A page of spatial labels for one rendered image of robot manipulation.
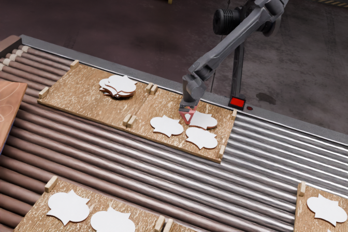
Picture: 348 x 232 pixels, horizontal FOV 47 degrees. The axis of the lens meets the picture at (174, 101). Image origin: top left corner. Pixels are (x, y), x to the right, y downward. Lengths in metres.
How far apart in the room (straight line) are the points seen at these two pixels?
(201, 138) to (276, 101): 2.19
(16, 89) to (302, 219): 1.19
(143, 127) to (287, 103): 2.32
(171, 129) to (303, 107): 2.32
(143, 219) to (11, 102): 0.67
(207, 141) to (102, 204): 0.53
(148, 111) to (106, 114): 0.19
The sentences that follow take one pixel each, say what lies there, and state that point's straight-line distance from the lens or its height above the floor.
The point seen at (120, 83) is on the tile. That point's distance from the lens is 1.84.
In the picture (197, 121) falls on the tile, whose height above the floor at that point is 0.95.
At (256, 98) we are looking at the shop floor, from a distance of 3.76.
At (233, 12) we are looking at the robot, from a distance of 2.82.
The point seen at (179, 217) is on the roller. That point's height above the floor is 0.91.
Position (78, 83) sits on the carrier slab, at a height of 0.94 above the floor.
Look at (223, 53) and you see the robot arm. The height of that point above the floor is 1.26.
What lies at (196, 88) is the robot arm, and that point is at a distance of 1.59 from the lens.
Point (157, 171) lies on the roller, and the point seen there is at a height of 0.92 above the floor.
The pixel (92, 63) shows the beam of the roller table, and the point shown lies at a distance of 2.10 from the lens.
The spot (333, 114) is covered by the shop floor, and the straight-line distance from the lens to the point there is 3.94.
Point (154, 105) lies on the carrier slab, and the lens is 1.81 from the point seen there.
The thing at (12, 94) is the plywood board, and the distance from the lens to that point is 1.68.
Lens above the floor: 2.03
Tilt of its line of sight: 36 degrees down
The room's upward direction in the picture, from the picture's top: 11 degrees clockwise
